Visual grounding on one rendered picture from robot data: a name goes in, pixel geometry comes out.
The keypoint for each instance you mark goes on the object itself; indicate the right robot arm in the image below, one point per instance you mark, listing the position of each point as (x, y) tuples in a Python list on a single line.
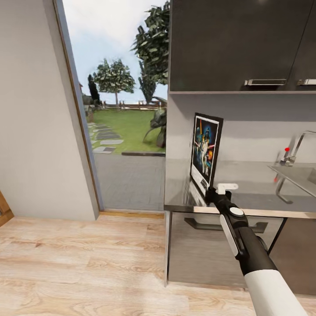
[(269, 292)]

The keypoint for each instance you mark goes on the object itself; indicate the cabinet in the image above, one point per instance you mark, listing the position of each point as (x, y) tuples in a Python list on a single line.
[(243, 47)]

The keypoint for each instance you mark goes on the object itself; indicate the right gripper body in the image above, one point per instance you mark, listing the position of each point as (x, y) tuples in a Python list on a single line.
[(213, 197)]

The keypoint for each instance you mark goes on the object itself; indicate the dishwasher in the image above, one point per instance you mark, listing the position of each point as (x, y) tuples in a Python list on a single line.
[(199, 251)]

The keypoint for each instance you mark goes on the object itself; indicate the fixed window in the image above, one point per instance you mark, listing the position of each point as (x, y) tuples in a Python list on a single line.
[(117, 53)]

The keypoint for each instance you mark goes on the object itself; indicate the poster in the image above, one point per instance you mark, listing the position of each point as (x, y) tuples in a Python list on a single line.
[(206, 140)]

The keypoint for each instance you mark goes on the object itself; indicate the drop in sink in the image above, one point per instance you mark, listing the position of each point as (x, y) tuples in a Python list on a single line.
[(304, 177)]

